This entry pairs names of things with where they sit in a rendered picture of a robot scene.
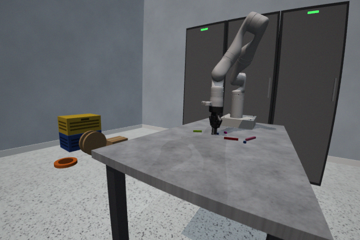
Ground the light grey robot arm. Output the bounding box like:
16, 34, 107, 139
201, 11, 269, 119

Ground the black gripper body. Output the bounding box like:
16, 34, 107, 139
209, 106, 223, 123

